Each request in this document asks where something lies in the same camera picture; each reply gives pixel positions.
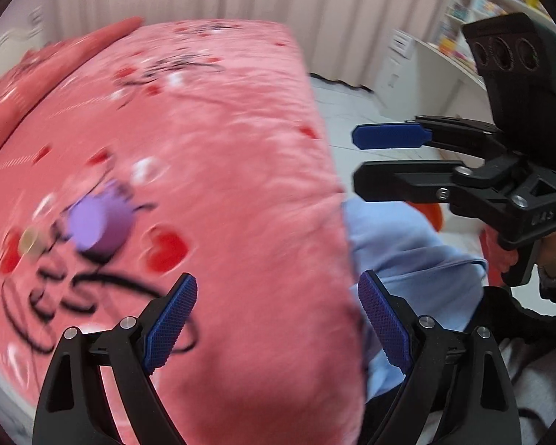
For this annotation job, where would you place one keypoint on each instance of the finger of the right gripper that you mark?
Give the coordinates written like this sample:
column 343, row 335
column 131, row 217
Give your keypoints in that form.
column 464, row 136
column 409, row 181

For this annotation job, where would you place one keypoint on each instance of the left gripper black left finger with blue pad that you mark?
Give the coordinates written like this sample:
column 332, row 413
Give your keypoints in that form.
column 73, row 407

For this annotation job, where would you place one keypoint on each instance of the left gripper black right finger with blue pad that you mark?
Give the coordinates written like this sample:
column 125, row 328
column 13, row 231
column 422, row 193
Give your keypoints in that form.
column 462, row 375

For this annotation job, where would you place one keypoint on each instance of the beige tape roll core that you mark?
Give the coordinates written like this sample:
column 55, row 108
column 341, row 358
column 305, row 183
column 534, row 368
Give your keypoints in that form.
column 31, row 243

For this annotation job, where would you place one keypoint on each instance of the purple ribbed cup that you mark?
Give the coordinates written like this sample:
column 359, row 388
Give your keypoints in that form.
column 100, row 223

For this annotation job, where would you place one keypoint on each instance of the orange trash bin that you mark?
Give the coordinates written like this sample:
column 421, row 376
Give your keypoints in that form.
column 433, row 213

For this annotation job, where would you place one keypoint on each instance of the white desk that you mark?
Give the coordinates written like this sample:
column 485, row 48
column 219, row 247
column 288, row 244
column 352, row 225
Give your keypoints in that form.
column 446, row 88

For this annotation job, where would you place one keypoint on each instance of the white drawer cabinet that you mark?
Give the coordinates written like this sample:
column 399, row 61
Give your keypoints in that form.
column 399, row 52

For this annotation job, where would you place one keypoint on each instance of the red plastic stool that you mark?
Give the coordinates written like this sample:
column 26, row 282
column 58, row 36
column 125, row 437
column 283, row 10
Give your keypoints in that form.
column 499, row 260

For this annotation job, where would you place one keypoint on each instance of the light blue trouser leg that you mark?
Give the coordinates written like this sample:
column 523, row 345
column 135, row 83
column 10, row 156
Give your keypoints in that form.
column 400, row 245

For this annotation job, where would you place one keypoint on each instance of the white bookshelf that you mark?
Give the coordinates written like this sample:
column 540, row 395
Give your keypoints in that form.
column 448, row 37

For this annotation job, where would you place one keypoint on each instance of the pink heart-print bed blanket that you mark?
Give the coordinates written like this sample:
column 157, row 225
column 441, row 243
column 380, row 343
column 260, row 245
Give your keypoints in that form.
column 212, row 127

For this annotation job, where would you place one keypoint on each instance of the folded red quilt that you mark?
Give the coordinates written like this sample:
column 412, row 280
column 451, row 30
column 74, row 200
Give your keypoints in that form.
column 41, row 71

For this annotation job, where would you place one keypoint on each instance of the white headboard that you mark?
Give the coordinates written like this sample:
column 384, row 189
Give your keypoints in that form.
column 15, row 42

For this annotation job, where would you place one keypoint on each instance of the black camera box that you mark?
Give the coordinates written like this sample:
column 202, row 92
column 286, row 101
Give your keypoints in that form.
column 516, row 57

